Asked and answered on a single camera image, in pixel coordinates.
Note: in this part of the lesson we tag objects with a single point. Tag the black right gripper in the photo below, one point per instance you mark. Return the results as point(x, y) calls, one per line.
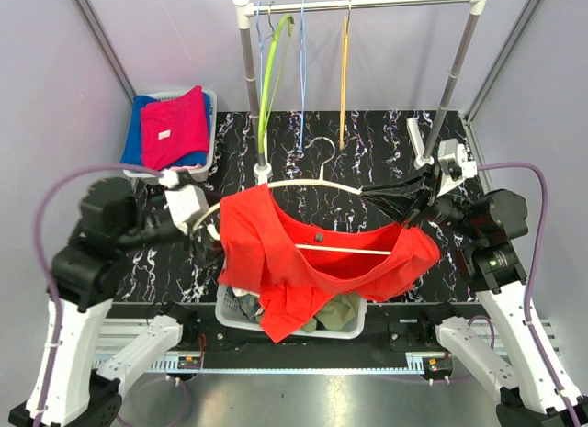
point(401, 206)

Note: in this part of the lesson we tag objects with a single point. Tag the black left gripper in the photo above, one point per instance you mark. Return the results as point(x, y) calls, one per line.
point(211, 249)

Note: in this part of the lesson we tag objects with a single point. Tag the white pink garment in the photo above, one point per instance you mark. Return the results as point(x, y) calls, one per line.
point(243, 294)

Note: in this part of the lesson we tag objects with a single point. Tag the blue-grey tank top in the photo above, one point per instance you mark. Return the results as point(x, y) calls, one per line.
point(251, 308)

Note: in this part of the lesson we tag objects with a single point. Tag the red tank top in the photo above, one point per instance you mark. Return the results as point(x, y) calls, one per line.
point(296, 268)

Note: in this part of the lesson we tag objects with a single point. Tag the olive green tank top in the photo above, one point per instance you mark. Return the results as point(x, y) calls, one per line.
point(335, 314)

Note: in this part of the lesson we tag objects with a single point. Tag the yellow hanger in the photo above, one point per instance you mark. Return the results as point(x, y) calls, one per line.
point(343, 77)

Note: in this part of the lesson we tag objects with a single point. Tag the light blue wire hanger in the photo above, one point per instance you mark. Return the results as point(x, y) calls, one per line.
point(303, 74)

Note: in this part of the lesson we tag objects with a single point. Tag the neon green hanger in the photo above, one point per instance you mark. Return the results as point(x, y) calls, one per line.
point(271, 79)

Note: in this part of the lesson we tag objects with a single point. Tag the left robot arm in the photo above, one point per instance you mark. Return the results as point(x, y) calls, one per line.
point(83, 280)

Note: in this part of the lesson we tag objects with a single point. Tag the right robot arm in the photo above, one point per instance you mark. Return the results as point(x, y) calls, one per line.
point(529, 385)

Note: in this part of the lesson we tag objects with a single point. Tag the empty light blue hanger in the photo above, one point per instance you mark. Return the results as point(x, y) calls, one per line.
point(262, 39)

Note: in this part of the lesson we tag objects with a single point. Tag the white front laundry basket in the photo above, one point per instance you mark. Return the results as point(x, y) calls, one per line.
point(229, 314)

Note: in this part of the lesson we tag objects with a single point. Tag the blue folded garment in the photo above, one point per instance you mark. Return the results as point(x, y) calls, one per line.
point(132, 149)

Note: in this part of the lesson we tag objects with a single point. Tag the pink folded garment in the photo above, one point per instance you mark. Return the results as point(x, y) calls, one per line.
point(175, 133)

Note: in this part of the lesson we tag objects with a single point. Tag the metal clothes rack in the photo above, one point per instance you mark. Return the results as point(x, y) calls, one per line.
point(423, 149)

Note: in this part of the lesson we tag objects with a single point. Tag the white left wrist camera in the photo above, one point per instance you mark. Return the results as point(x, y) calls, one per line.
point(186, 200)

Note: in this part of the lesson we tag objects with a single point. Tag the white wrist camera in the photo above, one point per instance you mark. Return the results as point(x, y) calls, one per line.
point(456, 166)
point(186, 200)

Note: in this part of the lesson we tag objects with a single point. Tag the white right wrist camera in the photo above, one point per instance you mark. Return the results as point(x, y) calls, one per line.
point(456, 166)

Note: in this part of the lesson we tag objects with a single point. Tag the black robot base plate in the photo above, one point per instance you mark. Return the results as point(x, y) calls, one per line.
point(392, 341)

